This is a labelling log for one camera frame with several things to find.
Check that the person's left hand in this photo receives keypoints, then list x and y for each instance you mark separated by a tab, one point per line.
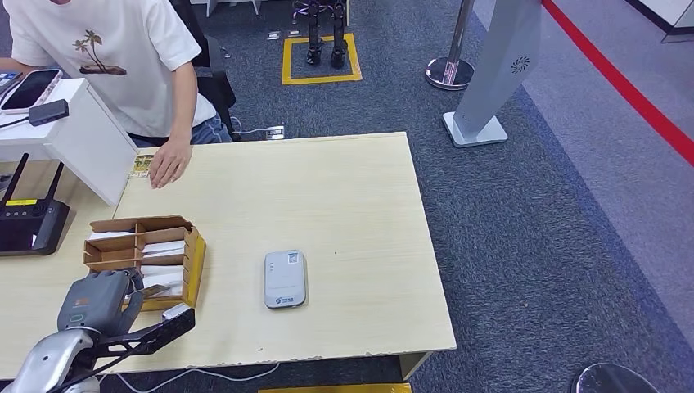
171	160

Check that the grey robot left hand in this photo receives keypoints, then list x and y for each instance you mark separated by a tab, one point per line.
95	304

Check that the person's left forearm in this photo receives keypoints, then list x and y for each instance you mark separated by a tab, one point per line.
183	108

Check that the cardboard key card box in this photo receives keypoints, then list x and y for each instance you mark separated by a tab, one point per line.
192	255

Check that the person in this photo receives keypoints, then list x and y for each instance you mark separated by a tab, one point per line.
108	32

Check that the black office chair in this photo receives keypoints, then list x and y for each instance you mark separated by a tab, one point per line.
217	92

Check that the white desk riser box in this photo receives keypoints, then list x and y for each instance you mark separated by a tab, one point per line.
81	141

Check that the black router with antennas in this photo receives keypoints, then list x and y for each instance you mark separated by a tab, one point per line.
27	228

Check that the white power strip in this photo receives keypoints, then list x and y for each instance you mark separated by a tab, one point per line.
275	133

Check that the black power bank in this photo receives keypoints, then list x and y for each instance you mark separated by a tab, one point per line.
49	112

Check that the black smartphone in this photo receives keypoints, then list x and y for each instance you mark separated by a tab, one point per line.
30	89

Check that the yellow floor tape square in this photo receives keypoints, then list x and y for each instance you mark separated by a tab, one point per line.
320	79

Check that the black humanoid robot legs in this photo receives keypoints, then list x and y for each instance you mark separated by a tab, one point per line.
337	32

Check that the grey kiosk stand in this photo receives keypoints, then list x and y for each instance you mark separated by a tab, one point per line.
499	65

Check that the red floor tape line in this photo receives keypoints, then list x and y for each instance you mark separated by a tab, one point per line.
623	89

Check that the round dark disc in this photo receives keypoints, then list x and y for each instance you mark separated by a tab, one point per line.
612	382

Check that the white platform with dark edge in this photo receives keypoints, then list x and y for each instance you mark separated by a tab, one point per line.
678	11

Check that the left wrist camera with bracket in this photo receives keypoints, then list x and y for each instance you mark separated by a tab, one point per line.
162	328

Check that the white table frame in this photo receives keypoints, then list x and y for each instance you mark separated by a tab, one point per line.
256	6

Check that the chrome stanchion post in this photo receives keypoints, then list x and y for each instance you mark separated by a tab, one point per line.
450	73

